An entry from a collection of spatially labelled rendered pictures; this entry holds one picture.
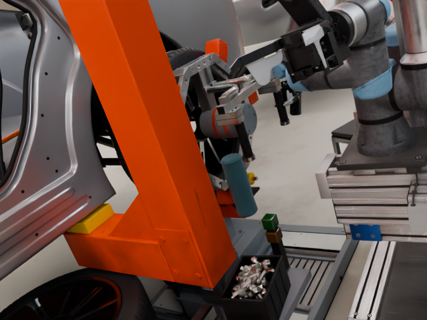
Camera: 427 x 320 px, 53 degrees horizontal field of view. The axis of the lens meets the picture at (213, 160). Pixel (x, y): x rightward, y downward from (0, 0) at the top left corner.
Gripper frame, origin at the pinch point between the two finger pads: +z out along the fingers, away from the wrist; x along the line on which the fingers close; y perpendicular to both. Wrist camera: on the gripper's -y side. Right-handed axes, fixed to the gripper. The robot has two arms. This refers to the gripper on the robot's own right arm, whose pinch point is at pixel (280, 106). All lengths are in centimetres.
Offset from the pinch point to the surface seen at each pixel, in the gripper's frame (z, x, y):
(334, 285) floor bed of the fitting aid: 19, 12, -79
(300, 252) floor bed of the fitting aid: 2, -9, -75
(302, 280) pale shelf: 62, 24, -38
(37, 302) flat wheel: 96, -72, -34
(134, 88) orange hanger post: 79, 2, 35
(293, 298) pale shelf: 70, 24, -38
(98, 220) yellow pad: 71, -49, -12
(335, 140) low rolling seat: -86, -14, -55
